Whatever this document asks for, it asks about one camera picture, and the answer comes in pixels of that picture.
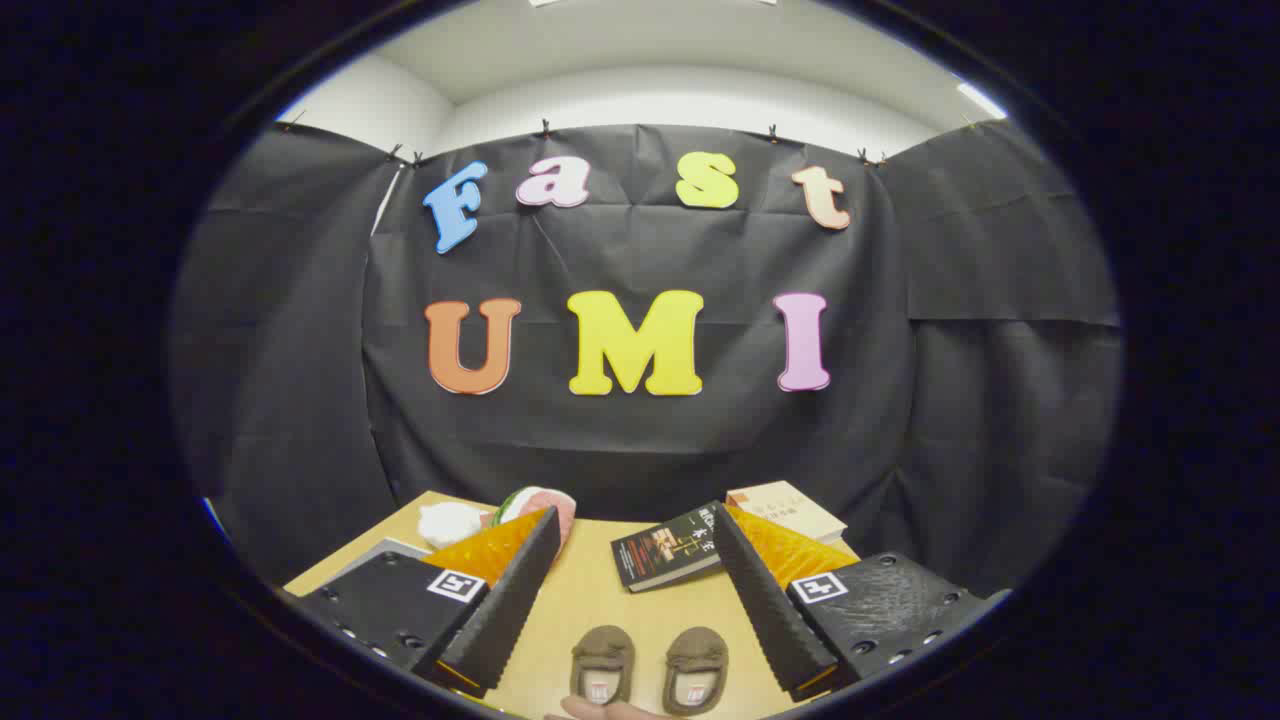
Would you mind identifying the beige cover book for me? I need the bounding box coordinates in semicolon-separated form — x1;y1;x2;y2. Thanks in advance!
725;481;849;546

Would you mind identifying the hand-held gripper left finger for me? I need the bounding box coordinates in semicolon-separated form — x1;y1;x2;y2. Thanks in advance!
290;505;563;699

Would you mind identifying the black cover book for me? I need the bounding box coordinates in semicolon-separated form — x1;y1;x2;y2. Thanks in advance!
610;502;723;593

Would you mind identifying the brown fuzzy shoe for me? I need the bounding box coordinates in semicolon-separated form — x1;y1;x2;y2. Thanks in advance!
570;625;637;707
662;627;730;717

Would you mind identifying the white plush toy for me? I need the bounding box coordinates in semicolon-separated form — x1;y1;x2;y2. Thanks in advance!
417;502;486;549

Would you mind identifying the beige fabric storage box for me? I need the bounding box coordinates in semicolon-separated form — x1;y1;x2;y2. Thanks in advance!
325;538;433;586

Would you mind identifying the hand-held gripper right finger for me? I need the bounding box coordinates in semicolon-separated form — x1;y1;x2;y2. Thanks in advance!
712;503;1011;703

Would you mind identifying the watermelon slice plush toy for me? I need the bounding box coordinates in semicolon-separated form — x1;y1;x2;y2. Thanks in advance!
490;486;578;546

